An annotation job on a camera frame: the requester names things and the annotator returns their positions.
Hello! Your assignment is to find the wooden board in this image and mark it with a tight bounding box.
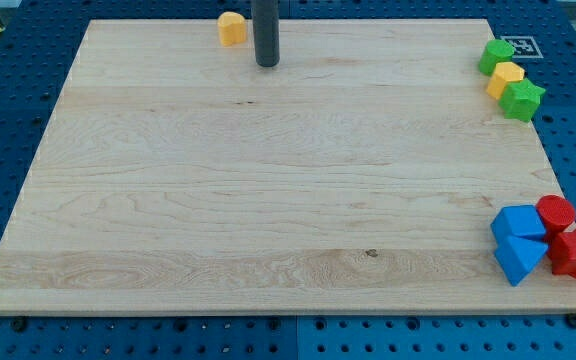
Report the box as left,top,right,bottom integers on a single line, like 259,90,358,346
0,19,576,317

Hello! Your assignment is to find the yellow heart block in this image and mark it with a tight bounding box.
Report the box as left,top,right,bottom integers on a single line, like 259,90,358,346
217,11,247,46

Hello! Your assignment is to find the blue cube block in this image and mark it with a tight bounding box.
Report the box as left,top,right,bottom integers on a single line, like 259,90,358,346
490,205,546,244

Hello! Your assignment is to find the blue triangle block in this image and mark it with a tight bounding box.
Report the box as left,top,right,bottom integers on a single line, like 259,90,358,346
494,236,548,286

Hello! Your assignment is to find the yellow pentagon block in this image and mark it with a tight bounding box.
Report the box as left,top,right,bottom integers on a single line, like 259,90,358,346
486,61,525,100

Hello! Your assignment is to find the green cylinder block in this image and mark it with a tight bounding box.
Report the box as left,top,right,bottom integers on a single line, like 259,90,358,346
478,39,515,76

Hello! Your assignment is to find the green star block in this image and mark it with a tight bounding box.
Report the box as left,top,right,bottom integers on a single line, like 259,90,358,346
498,78,546,123

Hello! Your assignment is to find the white fiducial marker tag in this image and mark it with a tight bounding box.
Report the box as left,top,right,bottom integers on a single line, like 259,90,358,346
501,35,543,59

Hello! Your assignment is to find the red cylinder block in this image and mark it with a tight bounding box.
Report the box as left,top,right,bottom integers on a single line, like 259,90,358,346
535,194,576,243

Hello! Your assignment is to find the black bolt left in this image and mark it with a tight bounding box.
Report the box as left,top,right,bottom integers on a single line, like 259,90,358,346
10,316,28,333

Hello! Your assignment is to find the black bolt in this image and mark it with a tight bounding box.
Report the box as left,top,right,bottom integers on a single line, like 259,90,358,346
565,313,576,329
10,316,28,333

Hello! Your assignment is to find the black bolt right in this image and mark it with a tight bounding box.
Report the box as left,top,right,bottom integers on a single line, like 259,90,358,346
565,313,576,329

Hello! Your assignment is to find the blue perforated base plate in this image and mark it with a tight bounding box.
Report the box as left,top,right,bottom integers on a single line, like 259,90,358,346
0,1,576,359

